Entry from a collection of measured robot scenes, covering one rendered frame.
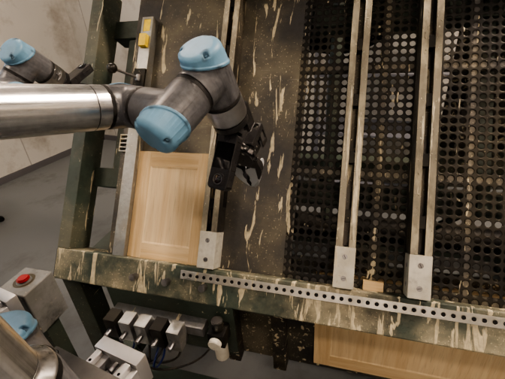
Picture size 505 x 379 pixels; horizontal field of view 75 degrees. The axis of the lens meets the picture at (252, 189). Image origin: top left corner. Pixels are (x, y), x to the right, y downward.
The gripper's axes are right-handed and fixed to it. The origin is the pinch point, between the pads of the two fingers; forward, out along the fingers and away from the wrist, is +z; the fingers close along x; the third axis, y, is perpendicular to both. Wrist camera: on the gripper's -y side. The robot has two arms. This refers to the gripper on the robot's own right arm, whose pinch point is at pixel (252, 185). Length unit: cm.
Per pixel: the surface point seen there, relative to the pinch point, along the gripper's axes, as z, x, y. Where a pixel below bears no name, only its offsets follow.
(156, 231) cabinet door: 36, 49, -5
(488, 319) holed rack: 47, -59, -1
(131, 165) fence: 21, 63, 13
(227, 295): 44.1, 15.4, -17.4
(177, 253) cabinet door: 40, 38, -10
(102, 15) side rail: -10, 92, 64
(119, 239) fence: 35, 61, -12
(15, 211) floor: 158, 329, 19
